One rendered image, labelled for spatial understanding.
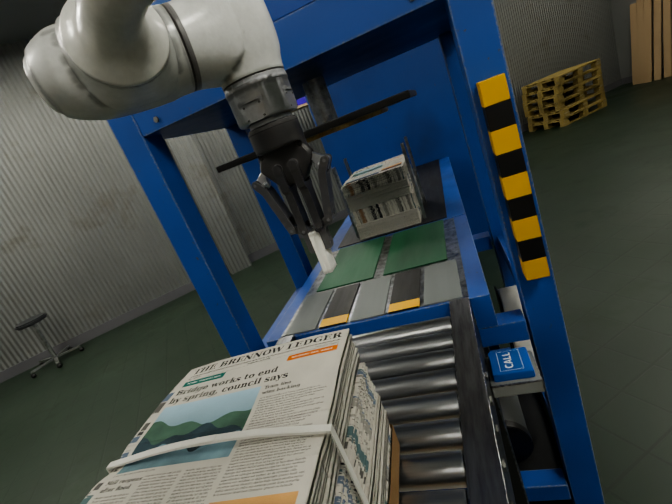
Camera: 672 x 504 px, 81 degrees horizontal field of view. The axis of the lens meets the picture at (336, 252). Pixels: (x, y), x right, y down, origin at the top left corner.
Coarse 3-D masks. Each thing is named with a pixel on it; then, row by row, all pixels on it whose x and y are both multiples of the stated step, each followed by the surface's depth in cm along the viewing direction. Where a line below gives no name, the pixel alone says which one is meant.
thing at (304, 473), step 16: (256, 464) 38; (272, 464) 38; (288, 464) 37; (304, 464) 36; (320, 464) 37; (160, 480) 41; (176, 480) 40; (192, 480) 39; (208, 480) 39; (224, 480) 38; (240, 480) 37; (256, 480) 36; (272, 480) 36; (288, 480) 35; (304, 480) 34; (320, 480) 36; (96, 496) 43; (112, 496) 42; (128, 496) 41; (144, 496) 40; (160, 496) 39; (176, 496) 38; (192, 496) 37; (208, 496) 37; (224, 496) 36; (240, 496) 35; (256, 496) 34; (272, 496) 34; (288, 496) 33; (304, 496) 33; (320, 496) 35; (336, 496) 38
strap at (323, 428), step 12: (240, 432) 42; (252, 432) 41; (264, 432) 41; (276, 432) 40; (288, 432) 40; (300, 432) 39; (312, 432) 39; (324, 432) 39; (168, 444) 44; (180, 444) 43; (192, 444) 43; (204, 444) 42; (132, 456) 46; (144, 456) 45; (108, 468) 46
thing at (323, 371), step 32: (256, 352) 60; (288, 352) 56; (320, 352) 52; (352, 352) 55; (192, 384) 58; (224, 384) 54; (256, 384) 51; (288, 384) 49; (320, 384) 46; (352, 384) 51; (160, 416) 53; (192, 416) 50; (224, 416) 48; (256, 416) 46; (288, 416) 43; (352, 416) 47; (384, 416) 59; (352, 448) 44; (384, 448) 54; (384, 480) 50
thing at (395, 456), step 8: (392, 424) 61; (392, 432) 60; (392, 440) 59; (392, 448) 58; (392, 456) 56; (392, 464) 55; (392, 472) 54; (392, 480) 53; (392, 488) 52; (392, 496) 51
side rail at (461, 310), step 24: (456, 312) 94; (456, 336) 85; (480, 336) 101; (456, 360) 78; (480, 360) 75; (480, 384) 69; (480, 408) 64; (480, 432) 60; (480, 456) 56; (504, 456) 65; (480, 480) 53; (504, 480) 52
